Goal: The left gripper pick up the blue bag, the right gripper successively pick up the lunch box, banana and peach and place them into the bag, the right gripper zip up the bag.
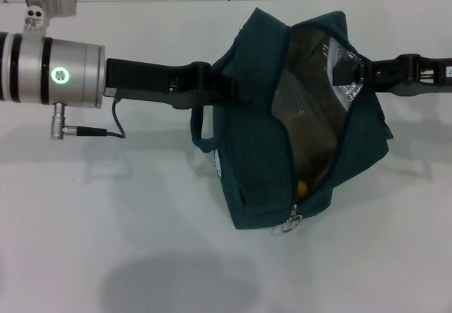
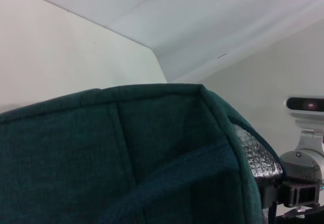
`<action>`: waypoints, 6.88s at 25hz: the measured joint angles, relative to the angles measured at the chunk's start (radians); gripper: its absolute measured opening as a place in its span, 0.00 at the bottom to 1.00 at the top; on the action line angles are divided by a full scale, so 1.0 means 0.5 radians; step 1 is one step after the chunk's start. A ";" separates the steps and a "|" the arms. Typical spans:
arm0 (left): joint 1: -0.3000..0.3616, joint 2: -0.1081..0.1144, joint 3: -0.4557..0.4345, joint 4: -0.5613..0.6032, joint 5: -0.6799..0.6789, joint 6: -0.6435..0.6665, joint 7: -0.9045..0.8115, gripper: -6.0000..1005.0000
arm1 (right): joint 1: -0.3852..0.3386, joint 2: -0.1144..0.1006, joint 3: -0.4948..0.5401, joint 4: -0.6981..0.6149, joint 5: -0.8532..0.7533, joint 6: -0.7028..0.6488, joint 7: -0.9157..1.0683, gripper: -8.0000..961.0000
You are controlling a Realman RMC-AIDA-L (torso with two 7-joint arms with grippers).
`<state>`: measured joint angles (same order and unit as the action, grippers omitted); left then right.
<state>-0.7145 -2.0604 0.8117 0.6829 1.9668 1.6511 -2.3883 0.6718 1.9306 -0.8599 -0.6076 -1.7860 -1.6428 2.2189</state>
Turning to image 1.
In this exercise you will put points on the dark teal insulated lunch bag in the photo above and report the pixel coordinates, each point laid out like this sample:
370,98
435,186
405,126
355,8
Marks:
254,186

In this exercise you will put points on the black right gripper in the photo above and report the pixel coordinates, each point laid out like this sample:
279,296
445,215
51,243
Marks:
431,76

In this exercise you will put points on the yellow banana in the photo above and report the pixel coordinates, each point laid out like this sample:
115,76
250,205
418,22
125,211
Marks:
302,189

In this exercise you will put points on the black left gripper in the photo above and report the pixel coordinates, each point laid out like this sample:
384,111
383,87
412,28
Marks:
148,80

